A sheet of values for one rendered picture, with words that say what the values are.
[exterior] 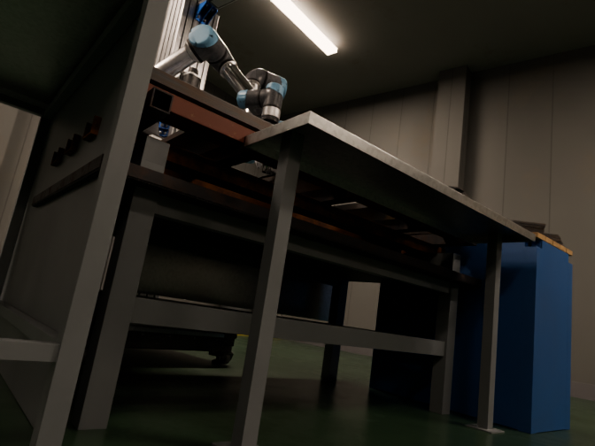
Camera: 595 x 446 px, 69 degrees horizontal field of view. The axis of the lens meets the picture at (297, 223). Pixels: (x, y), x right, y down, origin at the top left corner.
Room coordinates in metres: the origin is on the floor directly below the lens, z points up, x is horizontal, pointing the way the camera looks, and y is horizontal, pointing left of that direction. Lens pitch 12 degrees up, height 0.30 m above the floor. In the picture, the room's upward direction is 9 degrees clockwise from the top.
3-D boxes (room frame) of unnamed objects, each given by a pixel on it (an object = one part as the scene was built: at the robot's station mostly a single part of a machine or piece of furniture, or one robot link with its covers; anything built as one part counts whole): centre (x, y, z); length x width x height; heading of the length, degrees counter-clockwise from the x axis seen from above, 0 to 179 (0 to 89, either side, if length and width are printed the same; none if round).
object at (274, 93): (1.65, 0.18, 1.16); 0.09 x 0.08 x 0.11; 70
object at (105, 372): (1.05, 0.39, 0.34); 0.06 x 0.06 x 0.68; 39
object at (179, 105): (1.49, -0.15, 0.78); 1.56 x 0.09 x 0.06; 129
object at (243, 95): (1.70, 0.26, 1.15); 0.11 x 0.11 x 0.08; 70
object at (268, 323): (1.65, -0.03, 0.39); 1.46 x 0.97 x 0.78; 129
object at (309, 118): (1.37, -0.38, 0.73); 1.20 x 0.26 x 0.03; 129
